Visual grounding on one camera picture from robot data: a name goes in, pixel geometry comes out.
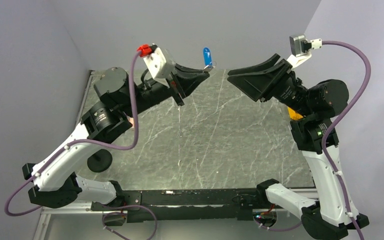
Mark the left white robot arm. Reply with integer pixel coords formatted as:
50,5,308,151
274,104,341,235
22,64,210,210

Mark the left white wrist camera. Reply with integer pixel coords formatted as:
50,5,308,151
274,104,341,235
137,44,176,87

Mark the round gold black disc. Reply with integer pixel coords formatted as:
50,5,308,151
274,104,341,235
87,149,113,173

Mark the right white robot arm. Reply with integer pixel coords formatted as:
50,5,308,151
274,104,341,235
227,54,369,240

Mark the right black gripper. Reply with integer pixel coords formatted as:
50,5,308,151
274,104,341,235
228,52,314,117

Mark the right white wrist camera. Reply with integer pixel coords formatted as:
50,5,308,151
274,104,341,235
286,34,323,70

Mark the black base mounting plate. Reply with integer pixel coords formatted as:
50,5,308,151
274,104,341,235
90,187,279,223

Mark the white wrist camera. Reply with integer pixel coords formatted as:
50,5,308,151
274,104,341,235
137,44,176,87
286,34,323,70

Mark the aluminium frame rail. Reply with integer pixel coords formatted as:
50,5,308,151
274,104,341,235
32,202,97,240

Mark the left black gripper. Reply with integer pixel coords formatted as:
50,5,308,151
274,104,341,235
122,62,211,119

